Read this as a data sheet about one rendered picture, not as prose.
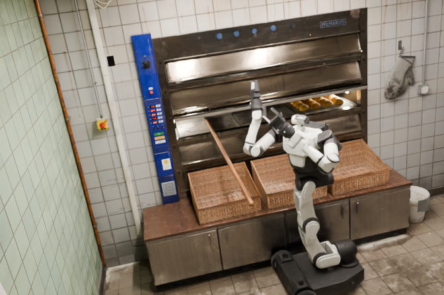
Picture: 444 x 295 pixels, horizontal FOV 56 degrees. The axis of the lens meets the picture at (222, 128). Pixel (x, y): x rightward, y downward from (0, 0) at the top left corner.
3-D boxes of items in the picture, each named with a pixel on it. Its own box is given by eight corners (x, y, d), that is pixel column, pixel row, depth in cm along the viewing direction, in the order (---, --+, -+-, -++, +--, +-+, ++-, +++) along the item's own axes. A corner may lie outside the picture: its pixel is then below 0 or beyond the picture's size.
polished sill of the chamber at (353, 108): (177, 141, 385) (176, 137, 384) (357, 108, 411) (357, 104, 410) (178, 143, 380) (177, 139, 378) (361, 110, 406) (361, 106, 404)
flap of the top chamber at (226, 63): (168, 83, 360) (164, 61, 360) (360, 52, 386) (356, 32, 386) (168, 83, 355) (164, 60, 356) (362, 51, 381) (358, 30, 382)
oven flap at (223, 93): (173, 112, 369) (169, 90, 369) (360, 81, 395) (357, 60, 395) (173, 112, 364) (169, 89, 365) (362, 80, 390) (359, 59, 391)
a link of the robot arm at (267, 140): (248, 159, 319) (269, 141, 325) (257, 163, 308) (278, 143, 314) (240, 147, 315) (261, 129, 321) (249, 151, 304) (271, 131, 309)
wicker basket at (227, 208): (190, 198, 397) (186, 172, 387) (247, 186, 406) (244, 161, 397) (199, 225, 352) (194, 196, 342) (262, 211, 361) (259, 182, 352)
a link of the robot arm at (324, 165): (300, 156, 271) (324, 176, 264) (308, 145, 265) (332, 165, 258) (308, 151, 279) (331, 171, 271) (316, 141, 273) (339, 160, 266)
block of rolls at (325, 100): (280, 97, 466) (280, 92, 464) (320, 90, 473) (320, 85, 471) (300, 112, 410) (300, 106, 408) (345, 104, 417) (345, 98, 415)
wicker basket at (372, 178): (310, 174, 414) (308, 148, 405) (361, 163, 424) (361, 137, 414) (332, 196, 369) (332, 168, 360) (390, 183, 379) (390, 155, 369)
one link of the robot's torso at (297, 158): (300, 155, 338) (298, 113, 326) (338, 164, 314) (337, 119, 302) (278, 168, 319) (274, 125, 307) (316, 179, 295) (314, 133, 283)
